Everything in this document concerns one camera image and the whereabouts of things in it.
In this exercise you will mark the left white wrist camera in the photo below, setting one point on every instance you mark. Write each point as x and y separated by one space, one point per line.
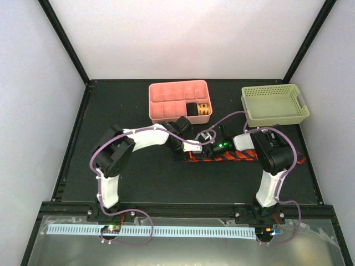
192 146

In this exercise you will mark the light blue slotted cable duct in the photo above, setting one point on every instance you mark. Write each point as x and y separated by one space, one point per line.
155 231

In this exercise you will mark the green perforated plastic basket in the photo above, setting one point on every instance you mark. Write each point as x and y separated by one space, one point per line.
274 105

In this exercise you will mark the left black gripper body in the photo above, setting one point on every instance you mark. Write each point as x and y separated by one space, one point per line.
175 152

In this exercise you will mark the orange navy striped tie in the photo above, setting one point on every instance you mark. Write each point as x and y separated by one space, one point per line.
247 155

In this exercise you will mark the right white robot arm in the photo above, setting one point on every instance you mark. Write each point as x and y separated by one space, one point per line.
277 156

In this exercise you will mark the black left frame post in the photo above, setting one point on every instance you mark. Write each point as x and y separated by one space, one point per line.
64 39

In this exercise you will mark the rolled black tie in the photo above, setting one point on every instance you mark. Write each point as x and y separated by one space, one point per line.
192 109

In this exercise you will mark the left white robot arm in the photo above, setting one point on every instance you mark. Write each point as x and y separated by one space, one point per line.
115 148

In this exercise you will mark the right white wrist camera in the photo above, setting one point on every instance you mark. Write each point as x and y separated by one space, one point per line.
204 137

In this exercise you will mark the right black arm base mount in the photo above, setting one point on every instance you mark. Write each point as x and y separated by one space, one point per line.
249 214

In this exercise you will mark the black frame post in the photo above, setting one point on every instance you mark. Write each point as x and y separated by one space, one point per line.
64 39
309 38

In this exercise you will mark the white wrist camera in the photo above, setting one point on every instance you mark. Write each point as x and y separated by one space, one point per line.
192 146
204 137

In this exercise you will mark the pink compartment organizer box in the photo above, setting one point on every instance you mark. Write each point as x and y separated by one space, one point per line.
167 101

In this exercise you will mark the black right frame post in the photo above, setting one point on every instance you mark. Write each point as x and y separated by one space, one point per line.
309 38

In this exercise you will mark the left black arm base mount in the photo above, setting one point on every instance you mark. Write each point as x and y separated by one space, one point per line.
115 213

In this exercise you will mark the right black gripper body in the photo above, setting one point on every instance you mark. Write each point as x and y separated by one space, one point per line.
218 149

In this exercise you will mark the rolled yellow patterned tie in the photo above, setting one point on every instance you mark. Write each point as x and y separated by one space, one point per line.
203 109

